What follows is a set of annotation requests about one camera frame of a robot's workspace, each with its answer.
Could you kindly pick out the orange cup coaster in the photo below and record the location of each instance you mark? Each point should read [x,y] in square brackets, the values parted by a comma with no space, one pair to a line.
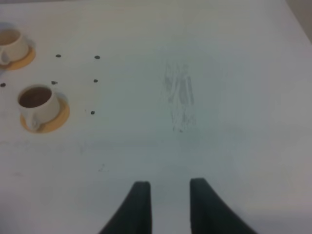
[21,63]
[54,124]

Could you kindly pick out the far white teacup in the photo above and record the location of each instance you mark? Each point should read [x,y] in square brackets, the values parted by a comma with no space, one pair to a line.
[13,46]

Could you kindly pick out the near white teacup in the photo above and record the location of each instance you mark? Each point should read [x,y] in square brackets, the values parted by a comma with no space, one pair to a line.
[38,104]

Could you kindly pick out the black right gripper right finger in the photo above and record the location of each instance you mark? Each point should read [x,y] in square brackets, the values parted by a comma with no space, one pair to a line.
[209,214]

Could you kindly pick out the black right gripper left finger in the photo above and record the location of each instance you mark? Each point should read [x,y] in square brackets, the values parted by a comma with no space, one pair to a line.
[134,216]

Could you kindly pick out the white teacup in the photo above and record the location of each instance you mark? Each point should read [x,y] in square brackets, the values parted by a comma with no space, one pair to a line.
[38,104]
[13,46]

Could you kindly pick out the far orange cup coaster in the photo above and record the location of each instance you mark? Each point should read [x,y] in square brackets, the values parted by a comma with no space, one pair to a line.
[21,63]

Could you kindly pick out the near orange cup coaster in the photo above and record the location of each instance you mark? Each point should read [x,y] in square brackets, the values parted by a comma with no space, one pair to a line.
[54,124]

